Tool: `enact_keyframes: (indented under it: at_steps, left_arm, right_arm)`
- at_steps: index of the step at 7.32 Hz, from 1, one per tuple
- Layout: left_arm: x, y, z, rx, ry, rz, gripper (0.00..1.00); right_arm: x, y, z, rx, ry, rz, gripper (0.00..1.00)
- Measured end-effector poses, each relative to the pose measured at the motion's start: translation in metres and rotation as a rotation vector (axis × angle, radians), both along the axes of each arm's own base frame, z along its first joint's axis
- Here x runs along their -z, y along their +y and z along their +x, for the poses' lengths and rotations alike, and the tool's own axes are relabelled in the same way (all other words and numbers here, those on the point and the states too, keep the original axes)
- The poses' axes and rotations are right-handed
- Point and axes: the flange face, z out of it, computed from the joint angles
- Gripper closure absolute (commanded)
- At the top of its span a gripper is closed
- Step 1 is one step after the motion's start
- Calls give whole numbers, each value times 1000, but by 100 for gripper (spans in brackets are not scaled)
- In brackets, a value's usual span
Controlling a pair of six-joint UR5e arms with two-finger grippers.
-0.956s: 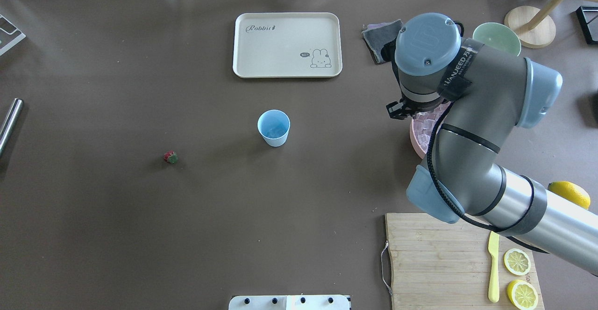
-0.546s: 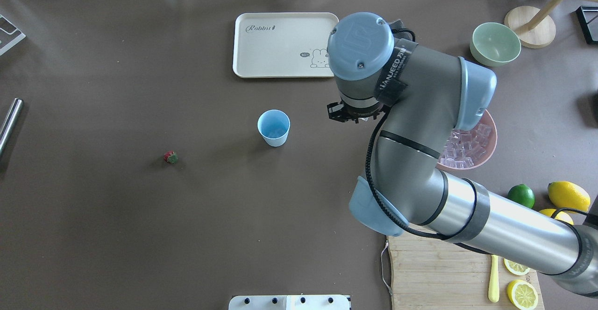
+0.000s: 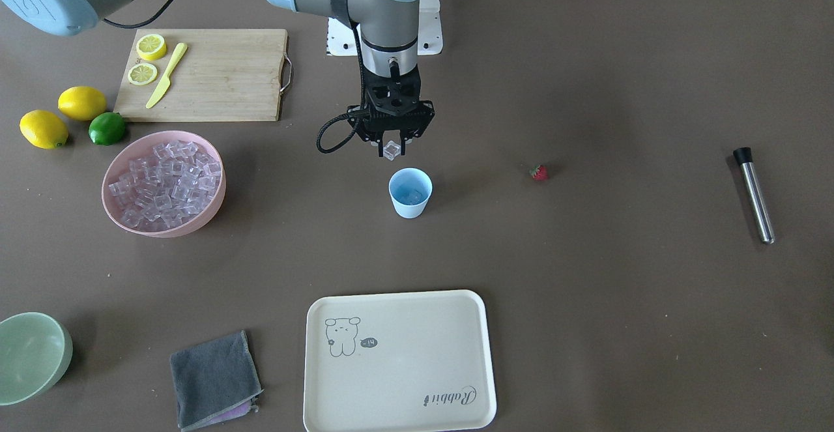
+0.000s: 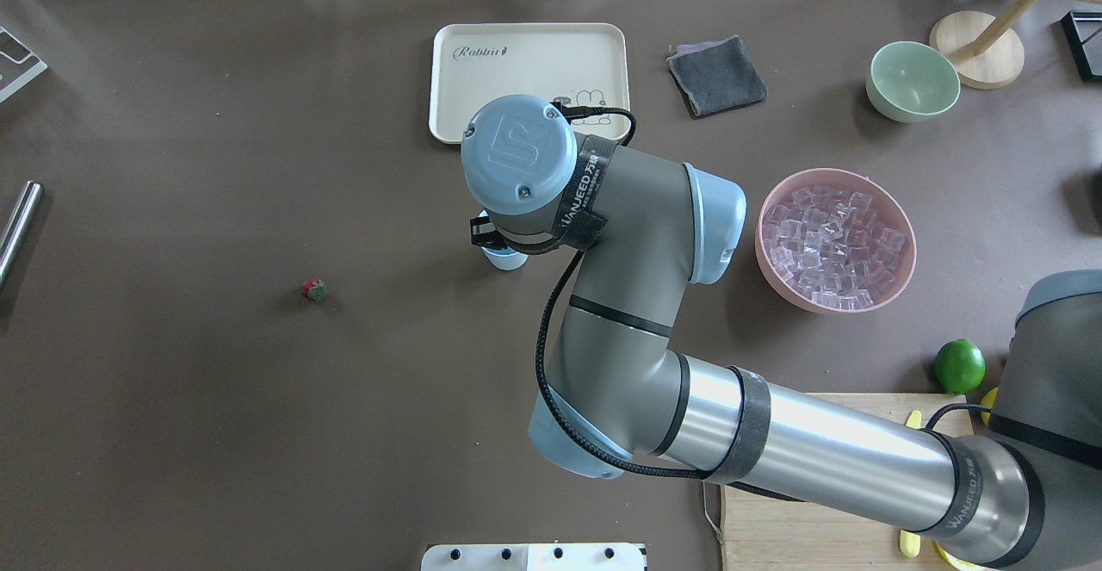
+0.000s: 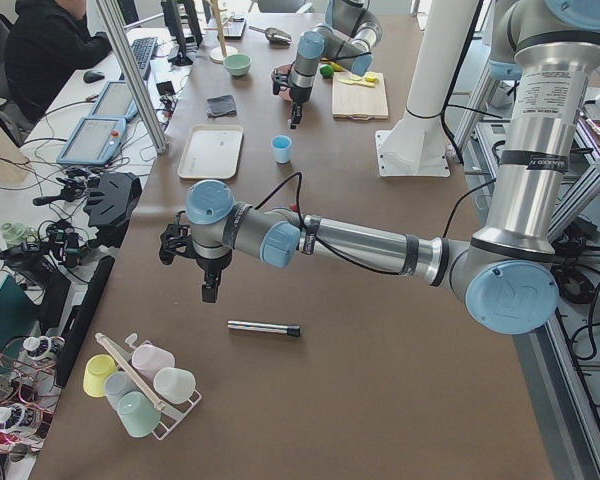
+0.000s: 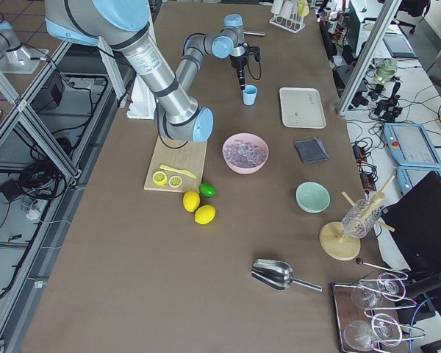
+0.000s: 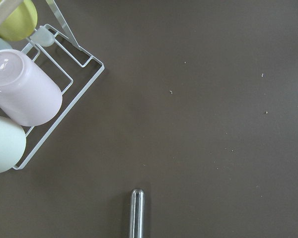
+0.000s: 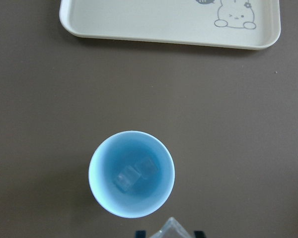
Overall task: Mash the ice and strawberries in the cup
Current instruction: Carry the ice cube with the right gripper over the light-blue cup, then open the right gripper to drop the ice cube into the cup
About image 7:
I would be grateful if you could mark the steel muddler black tip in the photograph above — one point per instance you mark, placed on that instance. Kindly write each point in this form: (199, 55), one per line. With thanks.
(137, 207)

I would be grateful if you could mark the pink cup on rack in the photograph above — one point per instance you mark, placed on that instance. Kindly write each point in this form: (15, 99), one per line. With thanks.
(27, 94)

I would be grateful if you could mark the white cup on rack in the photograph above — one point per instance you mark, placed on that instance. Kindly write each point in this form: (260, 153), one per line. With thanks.
(12, 143)

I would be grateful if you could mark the yellow cup on rack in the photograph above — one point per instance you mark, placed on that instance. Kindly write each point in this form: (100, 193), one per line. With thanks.
(21, 23)

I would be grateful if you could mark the white wire cup rack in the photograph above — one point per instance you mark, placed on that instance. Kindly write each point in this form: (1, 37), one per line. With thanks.
(67, 45)

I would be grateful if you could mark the wooden rack handle bar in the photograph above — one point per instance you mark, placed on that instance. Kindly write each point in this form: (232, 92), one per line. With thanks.
(7, 7)

